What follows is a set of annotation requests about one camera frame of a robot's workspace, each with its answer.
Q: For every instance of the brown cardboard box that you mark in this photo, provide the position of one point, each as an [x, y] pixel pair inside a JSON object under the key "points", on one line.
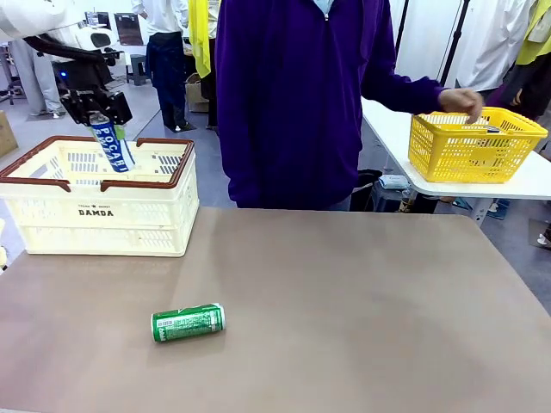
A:
{"points": [[8, 133]]}

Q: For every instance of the dark wall panel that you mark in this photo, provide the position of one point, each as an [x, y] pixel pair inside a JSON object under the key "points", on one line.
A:
{"points": [[128, 29]]}

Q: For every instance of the black tripod pole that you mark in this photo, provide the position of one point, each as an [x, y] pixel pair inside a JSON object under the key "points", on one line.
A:
{"points": [[450, 51]]}

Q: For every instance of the grey plastic stool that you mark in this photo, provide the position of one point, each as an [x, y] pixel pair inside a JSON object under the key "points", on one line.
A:
{"points": [[138, 69]]}

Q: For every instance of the yellow hanging garment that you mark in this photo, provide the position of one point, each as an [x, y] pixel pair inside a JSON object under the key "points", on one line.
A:
{"points": [[200, 38]]}

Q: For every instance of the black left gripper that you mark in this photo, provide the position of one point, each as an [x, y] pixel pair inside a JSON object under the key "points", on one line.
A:
{"points": [[82, 77]]}

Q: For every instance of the person in purple hoodie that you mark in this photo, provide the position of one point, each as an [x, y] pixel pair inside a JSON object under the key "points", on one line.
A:
{"points": [[292, 107]]}

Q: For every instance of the green Chilsung can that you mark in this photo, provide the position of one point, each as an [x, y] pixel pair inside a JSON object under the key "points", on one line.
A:
{"points": [[189, 323]]}

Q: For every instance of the thin black stand pole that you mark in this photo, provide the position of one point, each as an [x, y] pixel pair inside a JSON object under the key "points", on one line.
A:
{"points": [[401, 26]]}

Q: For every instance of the person white shirt dark trousers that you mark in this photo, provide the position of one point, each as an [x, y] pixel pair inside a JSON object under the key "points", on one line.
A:
{"points": [[165, 64]]}

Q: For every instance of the wet wipes pack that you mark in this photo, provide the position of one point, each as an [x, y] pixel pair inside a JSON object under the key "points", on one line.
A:
{"points": [[392, 181]]}

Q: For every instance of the white side table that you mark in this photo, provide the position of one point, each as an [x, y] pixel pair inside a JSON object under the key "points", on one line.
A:
{"points": [[473, 190]]}

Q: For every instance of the open cardboard box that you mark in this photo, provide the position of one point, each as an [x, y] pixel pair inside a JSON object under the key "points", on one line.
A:
{"points": [[196, 96]]}

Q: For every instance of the yellow plastic basket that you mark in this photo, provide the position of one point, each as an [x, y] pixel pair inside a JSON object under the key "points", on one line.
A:
{"points": [[465, 155]]}

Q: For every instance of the person in yellow vest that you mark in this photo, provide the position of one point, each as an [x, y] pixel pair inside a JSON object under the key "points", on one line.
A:
{"points": [[536, 47]]}

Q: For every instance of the black bin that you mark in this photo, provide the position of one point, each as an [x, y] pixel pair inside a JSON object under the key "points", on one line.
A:
{"points": [[366, 189]]}

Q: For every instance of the person in white shirt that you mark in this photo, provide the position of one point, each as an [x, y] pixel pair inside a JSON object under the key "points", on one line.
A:
{"points": [[486, 43]]}

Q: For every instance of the cream shopping basket brown rim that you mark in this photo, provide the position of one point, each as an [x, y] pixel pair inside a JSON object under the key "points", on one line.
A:
{"points": [[99, 232]]}

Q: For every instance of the blue white Pocari Sweat can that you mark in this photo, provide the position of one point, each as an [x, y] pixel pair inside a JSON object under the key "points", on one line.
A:
{"points": [[114, 150]]}

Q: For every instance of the person left forearm purple sleeve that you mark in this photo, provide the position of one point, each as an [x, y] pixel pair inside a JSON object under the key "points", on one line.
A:
{"points": [[409, 96]]}

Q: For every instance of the person in grey trousers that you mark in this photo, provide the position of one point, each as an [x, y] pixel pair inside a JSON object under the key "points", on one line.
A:
{"points": [[36, 86]]}

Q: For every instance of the person left hand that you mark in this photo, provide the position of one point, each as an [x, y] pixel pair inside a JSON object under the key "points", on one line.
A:
{"points": [[460, 102]]}

